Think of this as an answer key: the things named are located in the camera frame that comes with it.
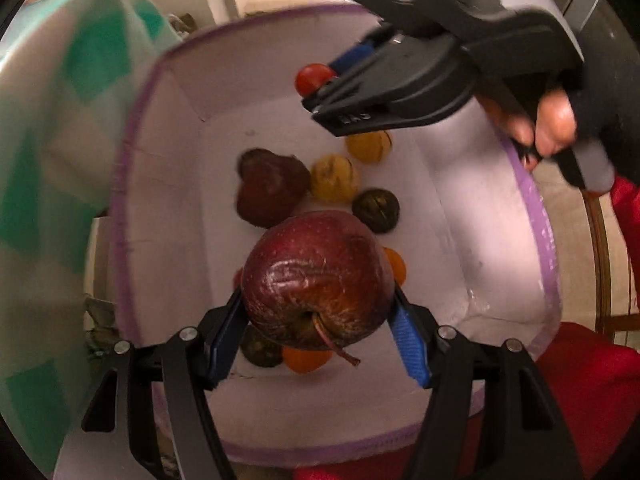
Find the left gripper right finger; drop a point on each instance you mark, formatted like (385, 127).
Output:
(523, 434)

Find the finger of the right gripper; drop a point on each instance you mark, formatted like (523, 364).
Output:
(351, 57)

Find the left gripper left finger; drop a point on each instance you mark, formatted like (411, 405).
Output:
(117, 438)

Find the red cherry tomato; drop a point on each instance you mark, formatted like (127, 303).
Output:
(312, 77)

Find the orange tangerine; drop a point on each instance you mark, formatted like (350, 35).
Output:
(369, 148)
(397, 263)
(304, 361)

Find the yellow small apple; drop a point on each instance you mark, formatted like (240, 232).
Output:
(334, 180)

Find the dark red apple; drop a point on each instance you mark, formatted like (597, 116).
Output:
(272, 186)

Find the dark round fruit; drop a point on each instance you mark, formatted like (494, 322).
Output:
(378, 209)

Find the large wrinkled red apple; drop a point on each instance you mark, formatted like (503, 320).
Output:
(318, 281)

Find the brown date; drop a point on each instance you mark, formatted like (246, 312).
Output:
(259, 350)

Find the right hand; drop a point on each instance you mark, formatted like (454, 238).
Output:
(553, 129)

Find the white purple-rimmed box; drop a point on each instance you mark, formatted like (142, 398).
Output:
(473, 233)

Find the green checkered tablecloth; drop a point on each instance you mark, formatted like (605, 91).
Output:
(70, 71)

